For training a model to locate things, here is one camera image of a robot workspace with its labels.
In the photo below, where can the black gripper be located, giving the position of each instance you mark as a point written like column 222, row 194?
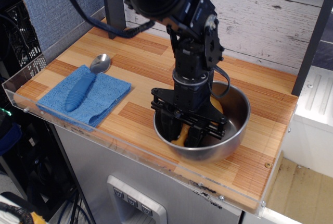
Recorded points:
column 189, row 103

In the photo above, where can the clear acrylic table guard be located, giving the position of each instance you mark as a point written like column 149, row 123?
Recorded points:
column 146, row 61

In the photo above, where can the blue folded cloth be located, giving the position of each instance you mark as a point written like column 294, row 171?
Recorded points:
column 101, row 98

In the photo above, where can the spoon with blue handle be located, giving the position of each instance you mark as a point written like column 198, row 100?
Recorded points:
column 100, row 64

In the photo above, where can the black plastic crate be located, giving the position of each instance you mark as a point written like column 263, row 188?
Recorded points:
column 21, row 34

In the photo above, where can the metal bowl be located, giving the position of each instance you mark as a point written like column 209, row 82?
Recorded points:
column 237, row 109

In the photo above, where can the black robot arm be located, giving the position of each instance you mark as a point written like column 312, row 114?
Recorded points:
column 192, row 27

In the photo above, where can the blue fabric panel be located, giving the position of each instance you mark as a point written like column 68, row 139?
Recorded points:
column 57, row 23

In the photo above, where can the dark grey post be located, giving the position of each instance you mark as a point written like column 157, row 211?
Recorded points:
column 115, row 15
column 312, row 47

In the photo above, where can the dark grey left post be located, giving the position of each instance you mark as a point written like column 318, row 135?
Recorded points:
column 115, row 15

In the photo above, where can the yellow object bottom left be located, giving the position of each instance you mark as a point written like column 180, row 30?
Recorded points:
column 37, row 219

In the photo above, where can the dark grey right post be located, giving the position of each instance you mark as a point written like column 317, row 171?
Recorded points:
column 312, row 47

